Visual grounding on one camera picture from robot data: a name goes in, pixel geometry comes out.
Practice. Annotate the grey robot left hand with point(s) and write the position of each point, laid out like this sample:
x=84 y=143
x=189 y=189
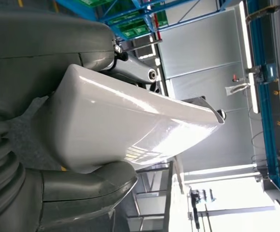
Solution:
x=45 y=41

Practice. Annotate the blue metal shelf rack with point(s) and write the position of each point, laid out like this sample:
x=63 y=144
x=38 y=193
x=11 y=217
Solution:
x=142 y=10

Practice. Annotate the green plastic crate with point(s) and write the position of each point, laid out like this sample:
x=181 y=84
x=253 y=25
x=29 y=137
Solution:
x=162 y=19
x=133 y=30
x=93 y=2

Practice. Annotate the white tube light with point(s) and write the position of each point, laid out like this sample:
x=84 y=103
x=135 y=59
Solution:
x=253 y=93
x=244 y=32

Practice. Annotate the blue rail strip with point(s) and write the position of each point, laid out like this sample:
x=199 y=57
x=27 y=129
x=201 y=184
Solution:
x=265 y=112

